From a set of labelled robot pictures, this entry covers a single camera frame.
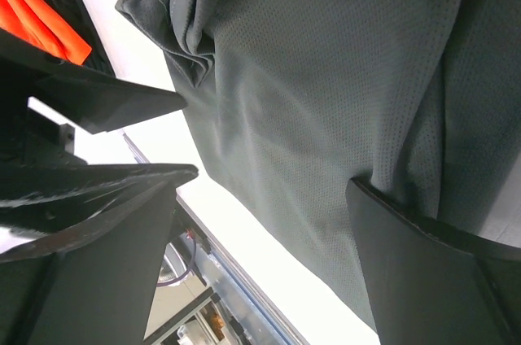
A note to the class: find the aluminium mounting rail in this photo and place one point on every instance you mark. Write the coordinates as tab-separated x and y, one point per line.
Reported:
231	308

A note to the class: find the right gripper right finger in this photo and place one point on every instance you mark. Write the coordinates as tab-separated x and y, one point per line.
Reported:
430	283

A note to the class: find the orange folded t shirt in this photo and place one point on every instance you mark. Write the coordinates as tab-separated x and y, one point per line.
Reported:
35	22

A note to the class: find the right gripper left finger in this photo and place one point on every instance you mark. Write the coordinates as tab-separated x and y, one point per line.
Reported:
92	283

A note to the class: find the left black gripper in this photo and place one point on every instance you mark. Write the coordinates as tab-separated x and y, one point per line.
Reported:
45	188

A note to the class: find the dark grey t shirt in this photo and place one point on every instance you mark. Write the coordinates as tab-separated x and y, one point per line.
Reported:
287	100

